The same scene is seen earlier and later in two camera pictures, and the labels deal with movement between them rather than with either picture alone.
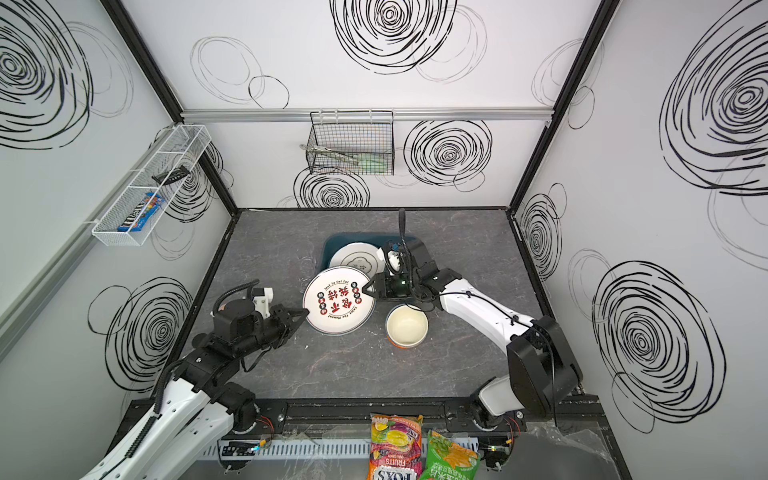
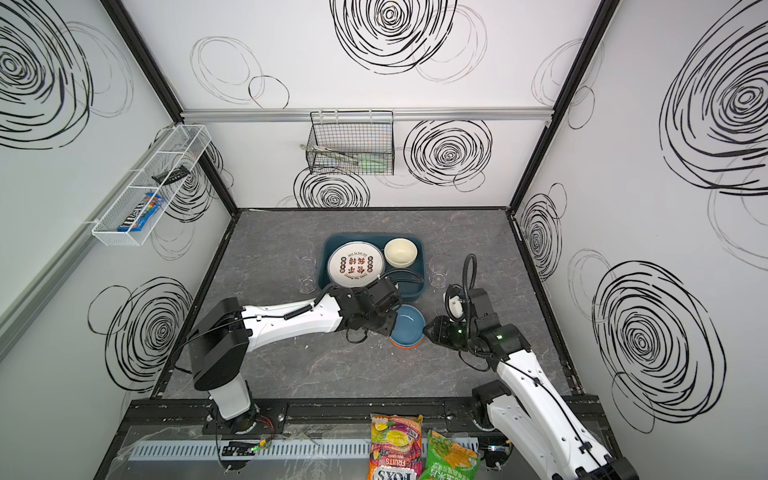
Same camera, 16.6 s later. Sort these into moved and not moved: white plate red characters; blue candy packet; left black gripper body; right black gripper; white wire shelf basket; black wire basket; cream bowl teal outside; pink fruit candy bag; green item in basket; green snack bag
Moved: white plate red characters; cream bowl teal outside; left black gripper body; right black gripper
Not moved: pink fruit candy bag; green snack bag; white wire shelf basket; black wire basket; green item in basket; blue candy packet
